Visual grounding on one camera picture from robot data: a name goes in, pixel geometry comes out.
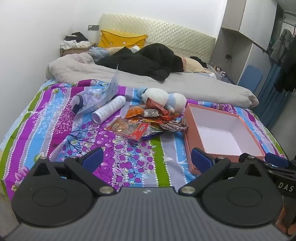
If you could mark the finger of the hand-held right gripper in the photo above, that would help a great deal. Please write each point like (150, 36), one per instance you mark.
(276, 160)
(243, 157)

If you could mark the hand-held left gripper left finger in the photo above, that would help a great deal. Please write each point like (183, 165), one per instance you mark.
(92, 159)

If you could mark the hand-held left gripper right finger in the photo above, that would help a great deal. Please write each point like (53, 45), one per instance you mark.
(202, 160)

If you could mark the pink cardboard box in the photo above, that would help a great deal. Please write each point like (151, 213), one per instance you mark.
(222, 139)

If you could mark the brown printed snack packet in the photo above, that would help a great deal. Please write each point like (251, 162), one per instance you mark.
(174, 126)

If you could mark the green snack packet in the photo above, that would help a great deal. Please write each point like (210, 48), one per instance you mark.
(157, 128)

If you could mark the blue and white snack packet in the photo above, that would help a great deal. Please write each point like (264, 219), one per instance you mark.
(148, 136)

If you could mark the person's right hand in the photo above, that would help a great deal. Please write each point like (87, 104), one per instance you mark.
(289, 220)

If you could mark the purple striped floral bedsheet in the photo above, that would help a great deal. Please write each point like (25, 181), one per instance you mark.
(76, 136)

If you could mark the white spray can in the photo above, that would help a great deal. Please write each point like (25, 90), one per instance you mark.
(108, 109)

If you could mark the shiny red snack packet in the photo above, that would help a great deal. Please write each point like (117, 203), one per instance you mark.
(165, 112)

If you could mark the clear plastic bag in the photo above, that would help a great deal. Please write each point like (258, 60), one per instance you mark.
(97, 97)

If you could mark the orange snack packet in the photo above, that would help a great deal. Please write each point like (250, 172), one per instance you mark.
(135, 113)

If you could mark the blue curtain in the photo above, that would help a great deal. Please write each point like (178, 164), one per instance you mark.
(270, 97)

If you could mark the silver snack packet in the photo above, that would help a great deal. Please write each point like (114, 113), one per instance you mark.
(150, 113)

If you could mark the grey duvet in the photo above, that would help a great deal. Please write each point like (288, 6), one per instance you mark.
(196, 85)

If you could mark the dark red snack packet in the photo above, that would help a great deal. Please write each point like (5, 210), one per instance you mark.
(153, 102)

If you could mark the white and blue plush toy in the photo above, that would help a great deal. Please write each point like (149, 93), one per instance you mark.
(159, 97)

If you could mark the blue foam panel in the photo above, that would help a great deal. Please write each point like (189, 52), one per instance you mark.
(249, 80)

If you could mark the row of small bottles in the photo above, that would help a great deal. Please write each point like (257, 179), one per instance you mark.
(220, 70)

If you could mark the black hanging garment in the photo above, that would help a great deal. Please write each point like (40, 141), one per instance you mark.
(289, 69)

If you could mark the beige plush pillow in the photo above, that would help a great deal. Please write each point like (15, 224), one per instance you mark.
(193, 64)

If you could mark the small black cloth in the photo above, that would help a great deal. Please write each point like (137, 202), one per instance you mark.
(198, 60)

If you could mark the light blue cloth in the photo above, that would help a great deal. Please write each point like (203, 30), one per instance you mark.
(99, 52)

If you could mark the wooden nightstand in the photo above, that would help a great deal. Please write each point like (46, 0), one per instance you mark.
(69, 52)

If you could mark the black jacket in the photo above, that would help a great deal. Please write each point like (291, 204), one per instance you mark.
(148, 60)

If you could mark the grey hanging garment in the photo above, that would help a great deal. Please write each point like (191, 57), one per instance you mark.
(281, 45)

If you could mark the yellow pillow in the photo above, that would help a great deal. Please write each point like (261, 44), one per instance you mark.
(118, 39)

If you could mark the cream quilted headboard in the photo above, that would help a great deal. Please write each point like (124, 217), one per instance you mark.
(175, 34)

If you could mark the grey wall cabinet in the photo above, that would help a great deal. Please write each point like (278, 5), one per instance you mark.
(242, 39)

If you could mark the wall socket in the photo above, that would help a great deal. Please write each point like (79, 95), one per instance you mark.
(93, 27)

